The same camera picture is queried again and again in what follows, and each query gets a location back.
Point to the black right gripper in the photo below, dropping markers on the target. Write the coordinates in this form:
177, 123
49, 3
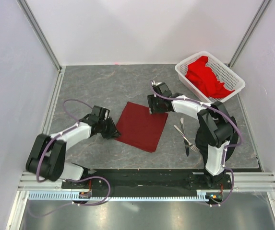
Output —
151, 99

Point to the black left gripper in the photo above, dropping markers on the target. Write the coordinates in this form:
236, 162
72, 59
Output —
113, 132

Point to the dark red cloth napkin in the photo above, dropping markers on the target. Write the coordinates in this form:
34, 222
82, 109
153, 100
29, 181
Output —
139, 128

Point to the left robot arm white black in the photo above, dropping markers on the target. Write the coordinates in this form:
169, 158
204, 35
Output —
47, 156

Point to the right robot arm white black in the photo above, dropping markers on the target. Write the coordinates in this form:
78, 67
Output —
216, 125

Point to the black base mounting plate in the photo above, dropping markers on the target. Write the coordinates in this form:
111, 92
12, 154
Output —
176, 178

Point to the silver knife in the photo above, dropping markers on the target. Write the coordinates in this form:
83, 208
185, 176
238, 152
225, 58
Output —
187, 147

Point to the bright red cloth in basket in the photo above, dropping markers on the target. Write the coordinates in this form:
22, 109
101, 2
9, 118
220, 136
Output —
204, 79

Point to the silver fork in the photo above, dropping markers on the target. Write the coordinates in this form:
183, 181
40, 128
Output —
192, 146

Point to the white plastic basket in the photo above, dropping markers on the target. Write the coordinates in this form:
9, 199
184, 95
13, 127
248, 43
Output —
223, 73

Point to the blue-white cable duct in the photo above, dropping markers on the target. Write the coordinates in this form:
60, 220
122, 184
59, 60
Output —
78, 196

